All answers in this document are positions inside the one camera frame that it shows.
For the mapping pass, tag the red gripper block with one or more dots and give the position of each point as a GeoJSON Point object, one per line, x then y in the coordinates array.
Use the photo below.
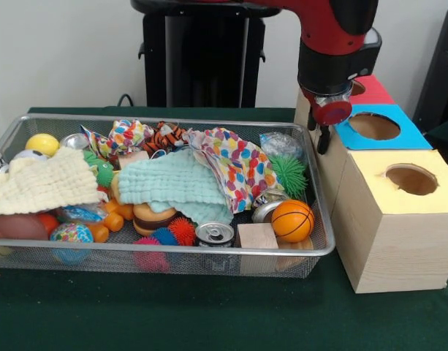
{"type": "Point", "coordinates": [333, 114]}

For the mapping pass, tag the clear crinkled plastic packet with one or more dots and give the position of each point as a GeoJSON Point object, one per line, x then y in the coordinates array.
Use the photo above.
{"type": "Point", "coordinates": [282, 144]}

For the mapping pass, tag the polka-dot cloth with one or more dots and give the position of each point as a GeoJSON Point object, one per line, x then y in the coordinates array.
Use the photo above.
{"type": "Point", "coordinates": [234, 164]}
{"type": "Point", "coordinates": [128, 137]}

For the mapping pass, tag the mint waffle cloth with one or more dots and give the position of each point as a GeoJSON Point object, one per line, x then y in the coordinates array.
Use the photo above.
{"type": "Point", "coordinates": [165, 179]}

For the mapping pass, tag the cream waffle cloth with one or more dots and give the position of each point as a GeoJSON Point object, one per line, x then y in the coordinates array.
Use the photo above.
{"type": "Point", "coordinates": [41, 183]}

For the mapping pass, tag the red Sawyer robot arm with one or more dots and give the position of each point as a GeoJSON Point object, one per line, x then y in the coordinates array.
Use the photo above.
{"type": "Point", "coordinates": [326, 36]}

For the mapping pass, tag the silver mesh bin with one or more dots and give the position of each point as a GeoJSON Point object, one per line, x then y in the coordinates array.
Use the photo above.
{"type": "Point", "coordinates": [318, 219]}

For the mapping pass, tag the wooden box with three holes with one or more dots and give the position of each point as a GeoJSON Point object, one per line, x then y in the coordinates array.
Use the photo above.
{"type": "Point", "coordinates": [399, 248]}

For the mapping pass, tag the large green spiky ball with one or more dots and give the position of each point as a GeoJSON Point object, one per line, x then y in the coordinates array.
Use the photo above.
{"type": "Point", "coordinates": [289, 177]}

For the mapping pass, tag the orange toy basketball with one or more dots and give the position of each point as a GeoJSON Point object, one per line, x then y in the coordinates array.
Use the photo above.
{"type": "Point", "coordinates": [293, 221]}

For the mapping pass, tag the wooden block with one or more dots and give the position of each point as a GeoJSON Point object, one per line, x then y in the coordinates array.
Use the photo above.
{"type": "Point", "coordinates": [256, 235]}

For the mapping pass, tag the dark green table cloth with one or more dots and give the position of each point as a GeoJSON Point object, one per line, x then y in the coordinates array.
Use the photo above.
{"type": "Point", "coordinates": [444, 135]}
{"type": "Point", "coordinates": [209, 314]}

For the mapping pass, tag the silver can with pull tab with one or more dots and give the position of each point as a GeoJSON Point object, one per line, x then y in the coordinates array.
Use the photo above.
{"type": "Point", "coordinates": [213, 234]}

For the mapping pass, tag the toy hamburger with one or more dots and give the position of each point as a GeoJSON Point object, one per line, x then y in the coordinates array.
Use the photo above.
{"type": "Point", "coordinates": [152, 219]}

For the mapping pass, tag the yellow ball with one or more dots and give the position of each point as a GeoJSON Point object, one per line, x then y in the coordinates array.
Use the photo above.
{"type": "Point", "coordinates": [41, 143]}

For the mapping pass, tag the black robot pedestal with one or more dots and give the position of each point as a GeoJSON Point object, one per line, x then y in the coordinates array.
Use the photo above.
{"type": "Point", "coordinates": [194, 55]}

